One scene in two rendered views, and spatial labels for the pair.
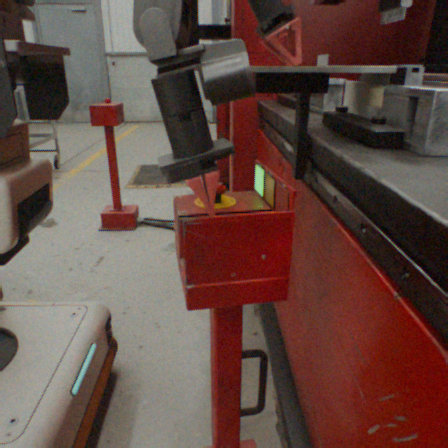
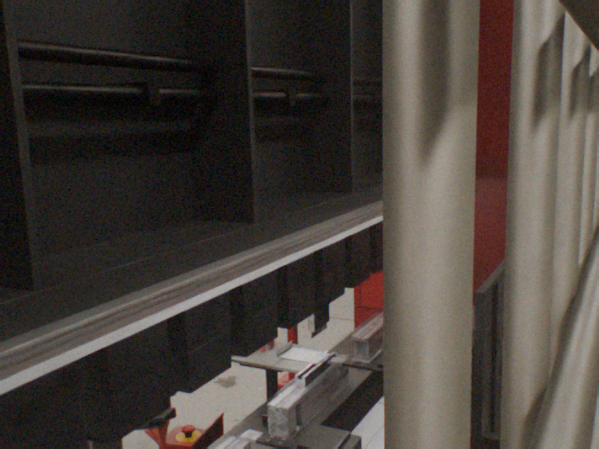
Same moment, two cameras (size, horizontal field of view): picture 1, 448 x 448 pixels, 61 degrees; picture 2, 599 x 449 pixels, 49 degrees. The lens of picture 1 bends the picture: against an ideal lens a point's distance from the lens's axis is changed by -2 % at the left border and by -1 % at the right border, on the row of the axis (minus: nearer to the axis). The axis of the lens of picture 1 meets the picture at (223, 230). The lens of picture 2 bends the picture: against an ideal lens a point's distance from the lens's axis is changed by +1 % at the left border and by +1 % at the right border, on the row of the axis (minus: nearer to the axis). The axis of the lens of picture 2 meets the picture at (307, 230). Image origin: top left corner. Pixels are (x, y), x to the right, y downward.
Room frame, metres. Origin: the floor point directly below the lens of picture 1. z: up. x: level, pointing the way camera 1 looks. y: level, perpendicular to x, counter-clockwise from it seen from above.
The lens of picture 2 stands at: (-0.72, -1.14, 1.69)
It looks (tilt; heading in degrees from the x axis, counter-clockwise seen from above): 10 degrees down; 29
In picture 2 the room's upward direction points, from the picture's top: 1 degrees counter-clockwise
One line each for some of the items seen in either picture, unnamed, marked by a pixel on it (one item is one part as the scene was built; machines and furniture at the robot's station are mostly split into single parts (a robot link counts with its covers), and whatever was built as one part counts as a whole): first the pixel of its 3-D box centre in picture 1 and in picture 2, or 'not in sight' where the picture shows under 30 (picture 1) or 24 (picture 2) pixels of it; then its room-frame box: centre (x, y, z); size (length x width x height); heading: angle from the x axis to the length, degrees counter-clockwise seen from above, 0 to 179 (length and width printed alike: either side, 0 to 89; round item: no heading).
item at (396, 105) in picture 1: (390, 110); (311, 393); (0.77, -0.32, 0.92); 0.39 x 0.06 x 0.10; 2
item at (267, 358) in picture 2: (310, 69); (274, 354); (0.82, -0.17, 1.00); 0.26 x 0.18 x 0.01; 92
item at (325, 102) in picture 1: (312, 92); (385, 328); (1.37, -0.30, 0.92); 0.50 x 0.06 x 0.10; 2
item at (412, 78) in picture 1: (388, 75); (315, 368); (0.80, -0.32, 0.99); 0.20 x 0.03 x 0.03; 2
